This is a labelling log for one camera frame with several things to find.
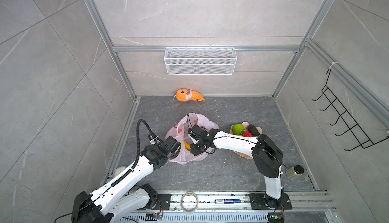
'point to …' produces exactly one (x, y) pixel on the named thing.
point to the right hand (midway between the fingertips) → (195, 150)
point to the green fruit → (237, 129)
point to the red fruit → (247, 134)
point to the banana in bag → (187, 146)
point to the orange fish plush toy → (185, 95)
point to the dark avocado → (253, 130)
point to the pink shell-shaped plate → (246, 125)
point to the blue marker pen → (227, 201)
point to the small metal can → (296, 170)
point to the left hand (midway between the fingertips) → (168, 149)
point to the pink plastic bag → (185, 154)
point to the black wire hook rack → (364, 140)
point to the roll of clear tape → (181, 200)
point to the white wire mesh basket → (200, 61)
